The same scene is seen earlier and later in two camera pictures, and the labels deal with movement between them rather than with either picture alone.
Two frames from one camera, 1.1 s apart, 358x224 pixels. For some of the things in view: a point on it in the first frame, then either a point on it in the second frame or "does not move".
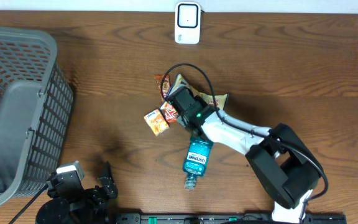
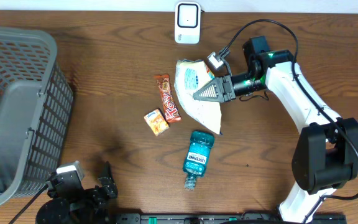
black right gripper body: x=201 y=101 to x=229 y=86
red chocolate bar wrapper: x=169 y=111 does not move
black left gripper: x=107 y=186 does not move
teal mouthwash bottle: x=197 y=159 does not move
